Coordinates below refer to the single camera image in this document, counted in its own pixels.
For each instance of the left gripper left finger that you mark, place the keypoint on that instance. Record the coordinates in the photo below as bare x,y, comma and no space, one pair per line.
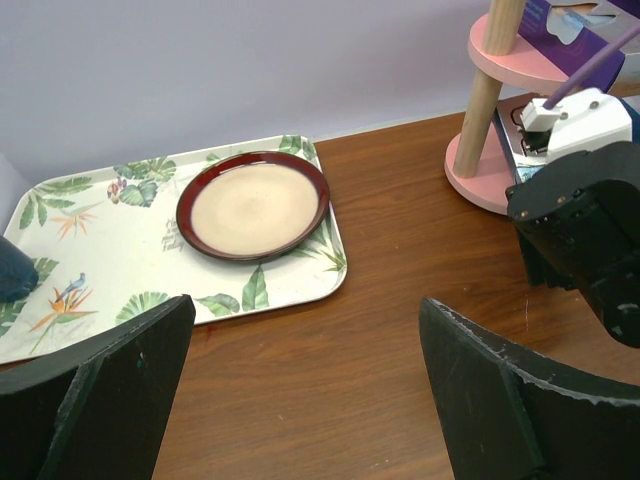
97,409

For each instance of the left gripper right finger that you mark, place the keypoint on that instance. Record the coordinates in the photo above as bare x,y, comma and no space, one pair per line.
508,412

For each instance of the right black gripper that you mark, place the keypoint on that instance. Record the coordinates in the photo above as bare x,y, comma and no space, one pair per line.
577,223

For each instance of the purple toothpaste box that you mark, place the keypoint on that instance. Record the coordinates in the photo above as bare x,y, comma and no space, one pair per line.
569,33

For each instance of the pink three-tier shelf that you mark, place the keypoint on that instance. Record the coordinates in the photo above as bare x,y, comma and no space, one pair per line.
507,66

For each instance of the dark blue mug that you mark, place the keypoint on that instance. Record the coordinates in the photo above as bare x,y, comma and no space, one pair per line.
18,276

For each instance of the floral serving tray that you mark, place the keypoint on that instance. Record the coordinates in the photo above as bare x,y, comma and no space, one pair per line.
107,247

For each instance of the brown rimmed beige plate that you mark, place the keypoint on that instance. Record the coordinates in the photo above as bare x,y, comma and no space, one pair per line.
253,206

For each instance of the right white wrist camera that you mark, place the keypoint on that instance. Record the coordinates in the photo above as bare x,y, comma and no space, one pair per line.
583,121

